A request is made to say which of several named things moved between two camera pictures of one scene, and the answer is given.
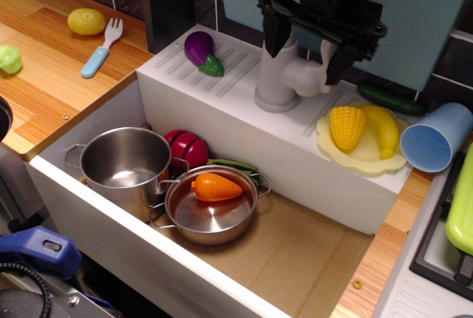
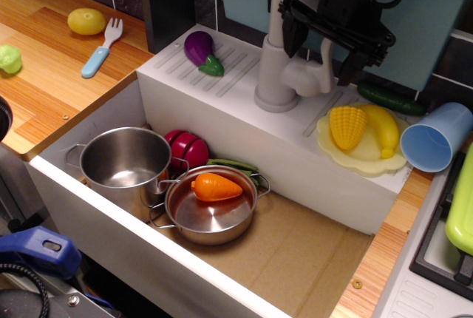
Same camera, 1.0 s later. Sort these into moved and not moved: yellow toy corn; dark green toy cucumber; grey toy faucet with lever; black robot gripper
Moved: black robot gripper
Not moved: yellow toy corn; dark green toy cucumber; grey toy faucet with lever
